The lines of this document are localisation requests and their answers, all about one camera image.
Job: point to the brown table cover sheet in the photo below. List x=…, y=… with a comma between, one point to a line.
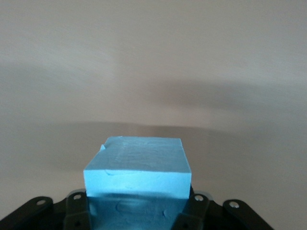
x=153, y=72

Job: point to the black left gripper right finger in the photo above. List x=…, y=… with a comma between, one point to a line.
x=216, y=218

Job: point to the light blue foam block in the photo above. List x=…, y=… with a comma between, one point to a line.
x=139, y=167

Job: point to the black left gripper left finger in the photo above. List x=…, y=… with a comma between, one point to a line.
x=48, y=218

